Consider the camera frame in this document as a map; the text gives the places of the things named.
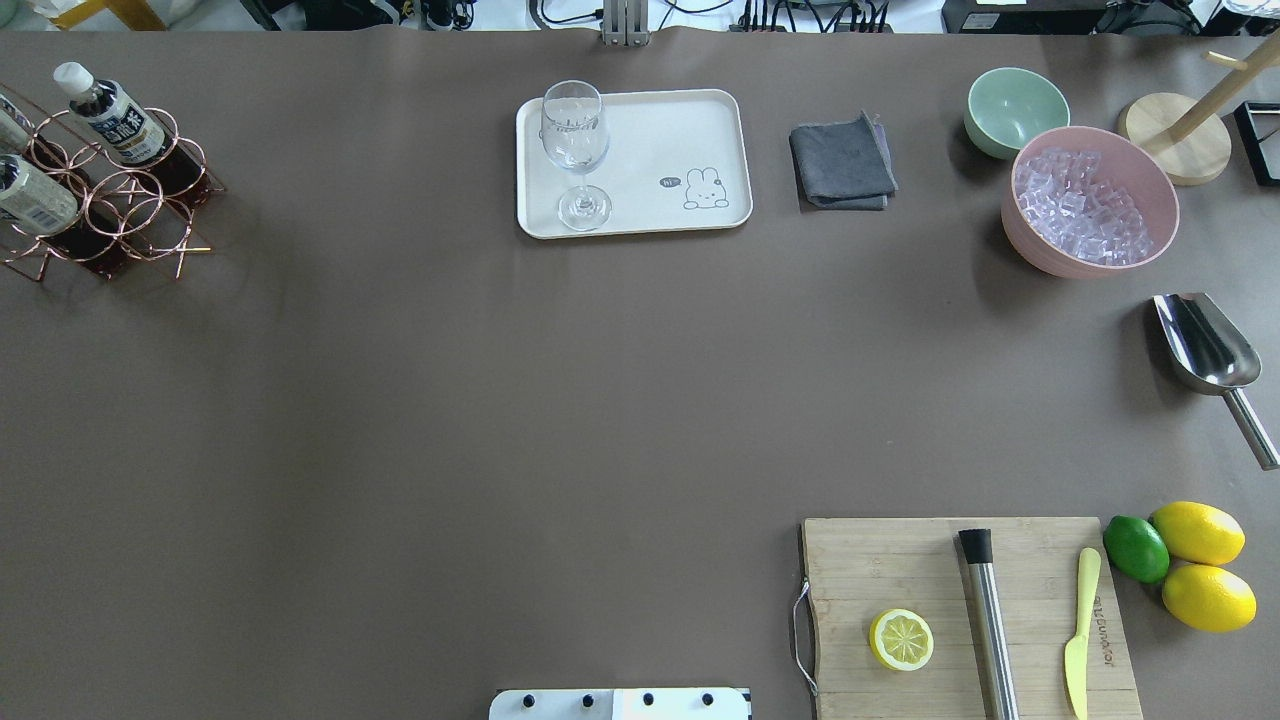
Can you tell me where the yellow plastic knife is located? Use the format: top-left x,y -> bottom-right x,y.
1062,547 -> 1101,719

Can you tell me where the steel ice scoop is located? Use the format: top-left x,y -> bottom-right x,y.
1152,292 -> 1279,471

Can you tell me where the yellow lemon near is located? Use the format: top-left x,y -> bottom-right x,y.
1161,564 -> 1257,633

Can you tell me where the yellow lemon far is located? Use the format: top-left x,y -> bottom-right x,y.
1149,501 -> 1245,566

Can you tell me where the steel muddler rod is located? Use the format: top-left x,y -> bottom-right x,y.
957,528 -> 1021,719

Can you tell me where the bamboo cutting board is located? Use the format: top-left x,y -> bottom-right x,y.
803,518 -> 1103,719

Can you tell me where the pink bowl with ice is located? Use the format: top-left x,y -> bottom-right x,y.
1001,126 -> 1180,279

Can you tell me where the white rabbit tray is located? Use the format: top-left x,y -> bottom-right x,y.
515,88 -> 753,240

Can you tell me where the clear wine glass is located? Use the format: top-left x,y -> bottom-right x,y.
540,79 -> 612,232

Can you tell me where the yellow half lemon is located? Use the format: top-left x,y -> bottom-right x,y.
868,609 -> 934,673

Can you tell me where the mint green bowl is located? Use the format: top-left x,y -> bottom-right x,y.
964,67 -> 1071,160

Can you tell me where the black framed metal tray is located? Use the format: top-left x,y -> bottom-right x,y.
1233,101 -> 1279,187

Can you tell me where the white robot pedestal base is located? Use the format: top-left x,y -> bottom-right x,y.
488,687 -> 753,719

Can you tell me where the wooden cup tree stand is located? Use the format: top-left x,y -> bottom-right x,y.
1117,35 -> 1279,186

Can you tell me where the copper wire bottle basket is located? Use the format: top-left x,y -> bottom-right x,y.
3,85 -> 227,282

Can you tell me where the green lime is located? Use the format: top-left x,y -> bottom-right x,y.
1103,515 -> 1171,584

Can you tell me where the aluminium frame post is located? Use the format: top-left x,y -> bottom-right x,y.
600,0 -> 650,47

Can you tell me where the tea bottle white cap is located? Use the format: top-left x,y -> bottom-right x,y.
52,61 -> 212,209

